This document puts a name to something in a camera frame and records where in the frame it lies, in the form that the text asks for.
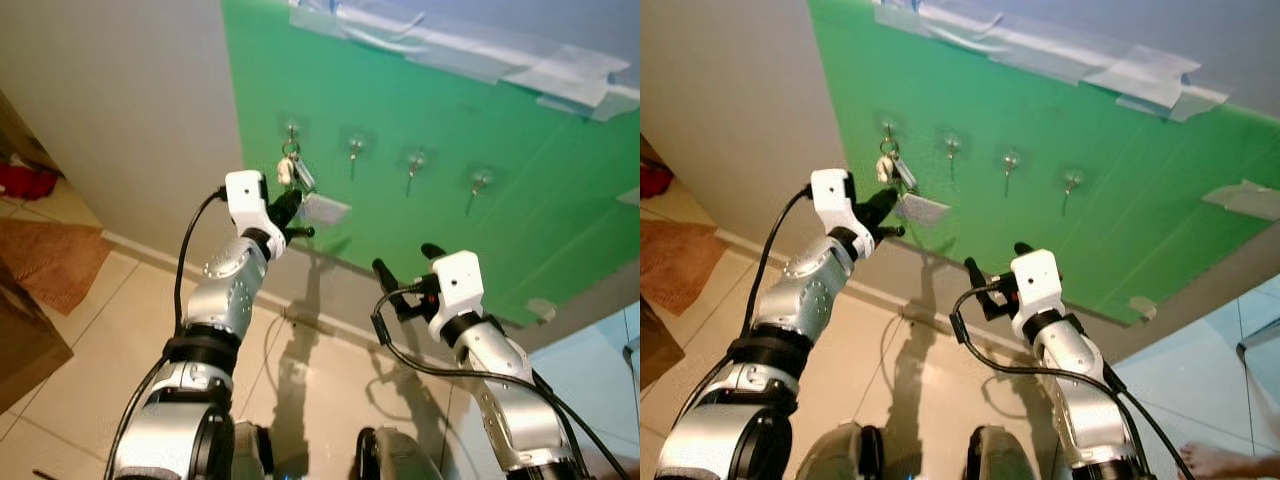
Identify brown cardboard box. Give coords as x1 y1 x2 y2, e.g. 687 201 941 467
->
640 300 686 393
0 260 73 416

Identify keys with white dog charm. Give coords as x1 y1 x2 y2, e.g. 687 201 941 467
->
876 140 919 196
277 140 317 194

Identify green wall board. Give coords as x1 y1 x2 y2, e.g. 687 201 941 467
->
220 0 641 326
808 0 1280 326

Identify red cloth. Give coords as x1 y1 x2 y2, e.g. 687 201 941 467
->
640 160 673 199
0 162 59 201

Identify brown floor mat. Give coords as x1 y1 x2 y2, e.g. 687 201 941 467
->
640 220 706 316
0 218 111 316

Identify pale rectangular key tag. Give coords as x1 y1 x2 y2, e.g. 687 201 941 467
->
895 193 951 227
298 193 353 227

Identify grey robot left leg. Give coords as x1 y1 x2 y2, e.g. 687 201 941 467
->
232 420 276 480
800 420 886 480

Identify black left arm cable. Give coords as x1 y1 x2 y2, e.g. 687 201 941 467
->
105 186 229 480
660 185 816 480

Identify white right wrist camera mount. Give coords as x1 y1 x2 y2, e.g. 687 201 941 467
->
428 250 485 319
1010 250 1064 326

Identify translucent tape sheet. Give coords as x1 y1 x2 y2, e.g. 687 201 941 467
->
288 0 641 123
872 0 1231 123

